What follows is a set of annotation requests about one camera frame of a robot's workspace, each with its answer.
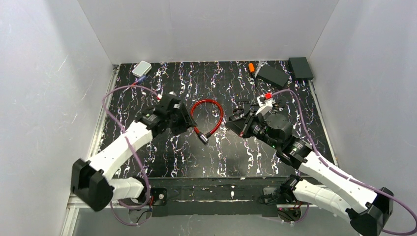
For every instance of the red cable lock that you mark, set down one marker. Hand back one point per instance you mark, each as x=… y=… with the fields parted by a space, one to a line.
x=210 y=115

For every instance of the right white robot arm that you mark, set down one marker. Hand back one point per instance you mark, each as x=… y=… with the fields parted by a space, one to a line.
x=365 y=210

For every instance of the black flat box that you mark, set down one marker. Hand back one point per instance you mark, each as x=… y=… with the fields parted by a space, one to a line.
x=273 y=76

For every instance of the orange-handled screwdriver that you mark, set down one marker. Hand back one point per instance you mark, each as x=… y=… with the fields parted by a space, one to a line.
x=252 y=70

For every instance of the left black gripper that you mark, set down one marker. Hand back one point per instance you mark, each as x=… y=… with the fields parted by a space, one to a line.
x=182 y=118

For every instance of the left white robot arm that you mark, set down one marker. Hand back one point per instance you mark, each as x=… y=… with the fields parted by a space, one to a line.
x=92 y=180

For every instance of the aluminium frame rail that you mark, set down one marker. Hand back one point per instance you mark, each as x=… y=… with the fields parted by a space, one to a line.
x=74 y=204

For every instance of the black box in corner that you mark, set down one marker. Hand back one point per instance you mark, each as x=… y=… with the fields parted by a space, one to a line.
x=300 y=68

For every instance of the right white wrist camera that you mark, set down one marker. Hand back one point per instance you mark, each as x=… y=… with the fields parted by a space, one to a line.
x=265 y=105

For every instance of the white rectangular box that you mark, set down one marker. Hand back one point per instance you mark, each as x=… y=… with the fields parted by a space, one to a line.
x=141 y=69

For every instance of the red blue pen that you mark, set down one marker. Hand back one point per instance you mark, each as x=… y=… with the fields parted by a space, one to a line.
x=139 y=80

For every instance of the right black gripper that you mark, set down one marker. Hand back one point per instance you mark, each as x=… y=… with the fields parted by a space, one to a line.
x=243 y=123

